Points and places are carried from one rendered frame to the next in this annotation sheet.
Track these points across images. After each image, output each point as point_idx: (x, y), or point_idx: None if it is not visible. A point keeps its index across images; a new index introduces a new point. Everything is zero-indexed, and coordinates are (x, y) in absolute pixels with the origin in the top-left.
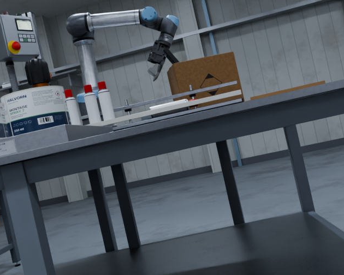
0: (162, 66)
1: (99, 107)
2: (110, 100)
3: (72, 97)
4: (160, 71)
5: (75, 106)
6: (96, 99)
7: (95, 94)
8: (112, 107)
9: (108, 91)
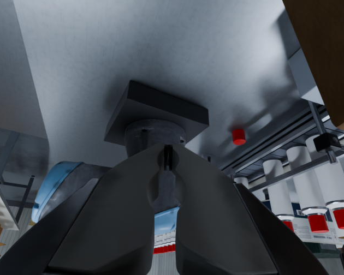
0: (308, 252)
1: (172, 183)
2: None
3: (290, 219)
4: (244, 188)
5: (291, 203)
6: (321, 197)
7: (324, 208)
8: (341, 167)
9: None
